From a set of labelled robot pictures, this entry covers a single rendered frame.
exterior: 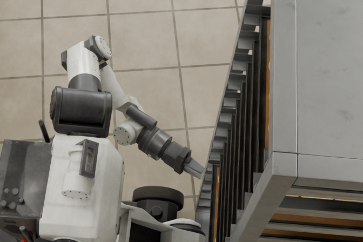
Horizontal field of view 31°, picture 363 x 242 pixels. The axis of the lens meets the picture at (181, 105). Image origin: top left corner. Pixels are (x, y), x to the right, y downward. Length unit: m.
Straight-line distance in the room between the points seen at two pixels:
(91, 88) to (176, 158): 0.36
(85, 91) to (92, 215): 0.33
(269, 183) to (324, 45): 0.20
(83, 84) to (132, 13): 1.35
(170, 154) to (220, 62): 1.06
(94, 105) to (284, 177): 0.97
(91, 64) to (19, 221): 0.48
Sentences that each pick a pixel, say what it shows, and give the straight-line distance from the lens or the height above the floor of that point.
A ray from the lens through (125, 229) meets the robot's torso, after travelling 2.02.
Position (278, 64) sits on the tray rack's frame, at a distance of 0.83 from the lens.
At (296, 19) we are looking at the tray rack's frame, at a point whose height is 1.82.
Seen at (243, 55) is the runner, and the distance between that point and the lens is 1.40.
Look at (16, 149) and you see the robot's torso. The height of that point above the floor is 1.02.
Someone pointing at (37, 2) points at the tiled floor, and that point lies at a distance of 3.11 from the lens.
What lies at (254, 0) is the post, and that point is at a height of 1.53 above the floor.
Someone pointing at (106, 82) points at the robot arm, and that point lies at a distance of 1.96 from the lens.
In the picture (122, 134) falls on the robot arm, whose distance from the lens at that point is 1.96.
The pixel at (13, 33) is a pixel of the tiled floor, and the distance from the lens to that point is 3.04.
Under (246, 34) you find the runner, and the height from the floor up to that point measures 1.41.
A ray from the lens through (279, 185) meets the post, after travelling 0.80.
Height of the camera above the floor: 2.53
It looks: 64 degrees down
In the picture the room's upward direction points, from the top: 7 degrees clockwise
